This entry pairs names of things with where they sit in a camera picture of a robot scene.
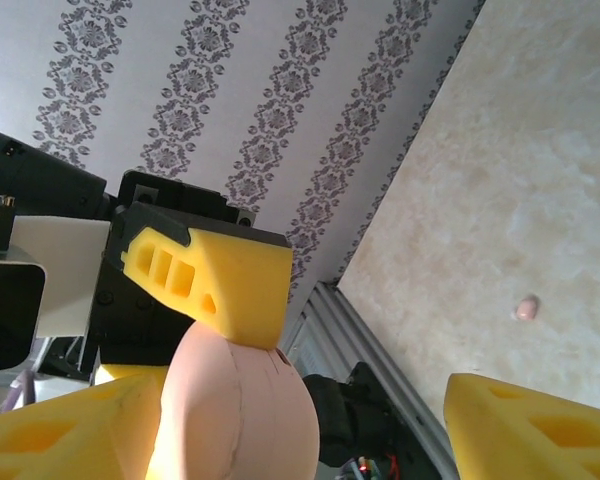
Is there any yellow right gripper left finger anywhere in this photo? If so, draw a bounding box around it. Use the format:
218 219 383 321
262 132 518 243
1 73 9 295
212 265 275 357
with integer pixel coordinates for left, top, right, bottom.
0 372 170 480

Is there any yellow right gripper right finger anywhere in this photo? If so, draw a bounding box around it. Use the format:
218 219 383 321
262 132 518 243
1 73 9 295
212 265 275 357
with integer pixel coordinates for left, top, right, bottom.
442 372 600 480

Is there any oval earbud charging case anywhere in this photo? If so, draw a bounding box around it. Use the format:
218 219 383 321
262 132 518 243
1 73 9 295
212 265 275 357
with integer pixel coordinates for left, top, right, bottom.
147 319 322 480

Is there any small circuit board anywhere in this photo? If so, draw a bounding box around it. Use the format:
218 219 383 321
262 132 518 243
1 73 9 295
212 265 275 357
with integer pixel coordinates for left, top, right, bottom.
347 452 402 480

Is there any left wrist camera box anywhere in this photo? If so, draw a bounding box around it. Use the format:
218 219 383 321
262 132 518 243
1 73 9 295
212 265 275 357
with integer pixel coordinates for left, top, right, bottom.
0 197 112 375

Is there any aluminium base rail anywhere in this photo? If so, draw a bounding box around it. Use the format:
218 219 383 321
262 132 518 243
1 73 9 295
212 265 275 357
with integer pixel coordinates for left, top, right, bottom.
282 279 456 480

